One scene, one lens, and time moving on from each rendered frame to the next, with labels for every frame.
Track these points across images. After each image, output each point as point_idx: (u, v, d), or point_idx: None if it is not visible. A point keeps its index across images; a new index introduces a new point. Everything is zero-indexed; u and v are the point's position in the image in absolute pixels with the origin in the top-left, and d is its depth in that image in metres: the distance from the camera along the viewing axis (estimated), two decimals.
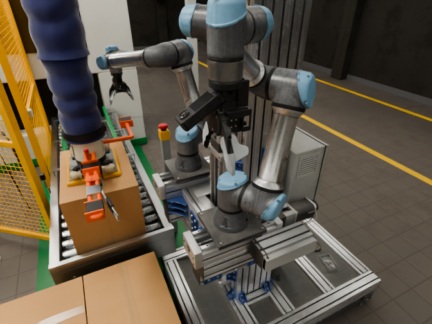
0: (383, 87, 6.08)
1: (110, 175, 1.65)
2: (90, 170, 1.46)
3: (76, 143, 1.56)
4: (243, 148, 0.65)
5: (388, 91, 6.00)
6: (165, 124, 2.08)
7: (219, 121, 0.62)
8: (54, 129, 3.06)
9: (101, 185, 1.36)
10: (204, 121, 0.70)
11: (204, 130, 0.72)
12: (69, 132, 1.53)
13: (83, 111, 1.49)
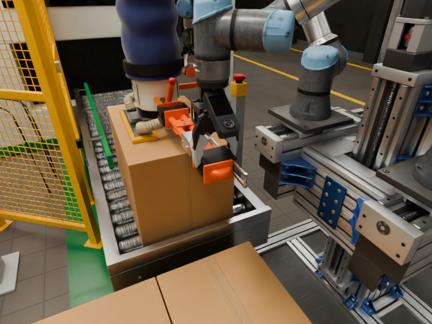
0: None
1: None
2: (177, 113, 0.94)
3: (146, 80, 1.05)
4: None
5: None
6: (242, 74, 1.56)
7: None
8: (79, 99, 2.54)
9: None
10: (197, 137, 0.65)
11: (198, 147, 0.66)
12: (137, 60, 1.01)
13: (162, 26, 0.98)
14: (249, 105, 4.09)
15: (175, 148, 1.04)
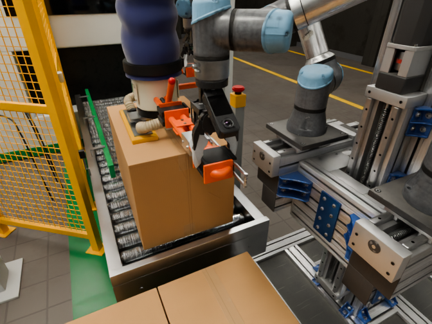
0: None
1: None
2: (177, 113, 0.94)
3: (146, 80, 1.05)
4: None
5: None
6: (241, 86, 1.59)
7: None
8: (80, 106, 2.58)
9: None
10: (197, 137, 0.65)
11: (198, 147, 0.66)
12: (137, 60, 1.01)
13: (162, 26, 0.98)
14: (248, 110, 4.12)
15: (175, 148, 1.04)
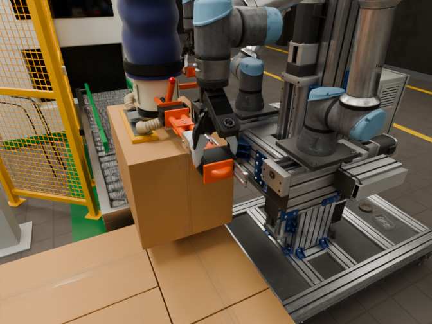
0: (402, 71, 5.97)
1: None
2: (177, 112, 0.94)
3: (146, 79, 1.04)
4: None
5: None
6: None
7: None
8: (80, 98, 2.95)
9: None
10: (197, 137, 0.65)
11: (198, 146, 0.66)
12: (138, 59, 1.01)
13: (163, 26, 0.98)
14: None
15: (175, 148, 1.04)
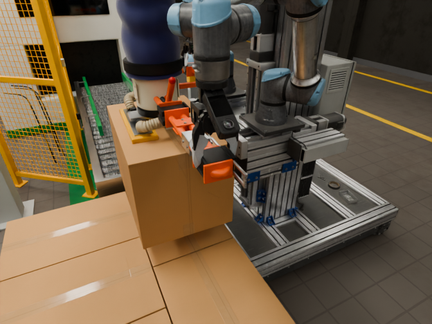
0: (389, 67, 6.20)
1: None
2: (177, 112, 0.94)
3: (146, 78, 1.04)
4: None
5: (394, 71, 6.12)
6: None
7: None
8: (78, 89, 3.18)
9: None
10: (197, 137, 0.65)
11: (198, 147, 0.66)
12: (138, 59, 1.01)
13: (162, 25, 0.97)
14: None
15: (175, 148, 1.04)
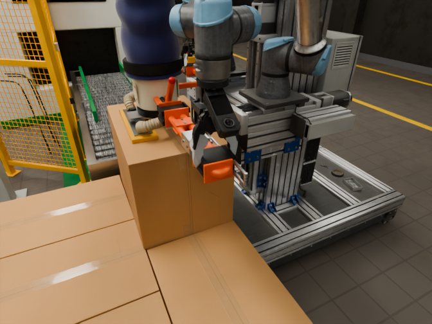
0: (391, 62, 6.12)
1: None
2: (177, 112, 0.94)
3: (146, 78, 1.04)
4: None
5: (396, 65, 6.04)
6: None
7: None
8: (74, 78, 3.10)
9: None
10: (197, 137, 0.65)
11: (198, 146, 0.66)
12: (137, 59, 1.01)
13: (162, 25, 0.97)
14: None
15: (175, 148, 1.04)
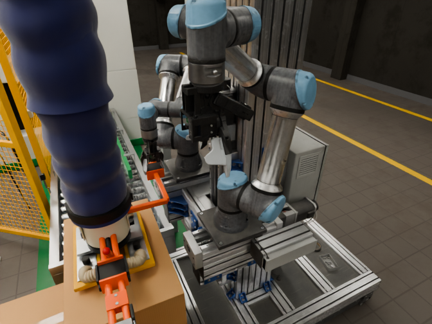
0: (383, 87, 6.08)
1: (139, 269, 1.09)
2: (113, 279, 0.89)
3: (88, 227, 1.00)
4: None
5: (388, 91, 6.00)
6: None
7: None
8: None
9: (134, 319, 0.80)
10: (228, 138, 0.63)
11: (229, 149, 0.64)
12: (77, 211, 0.96)
13: (100, 182, 0.92)
14: None
15: None
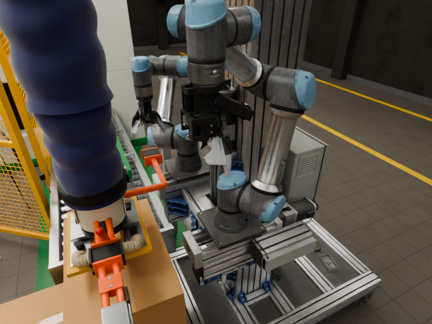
0: (383, 87, 6.08)
1: (136, 254, 1.04)
2: (107, 263, 0.84)
3: (81, 209, 0.95)
4: None
5: (388, 91, 6.00)
6: None
7: None
8: None
9: (128, 303, 0.75)
10: (228, 138, 0.63)
11: (229, 149, 0.64)
12: (70, 192, 0.92)
13: (94, 160, 0.88)
14: None
15: None
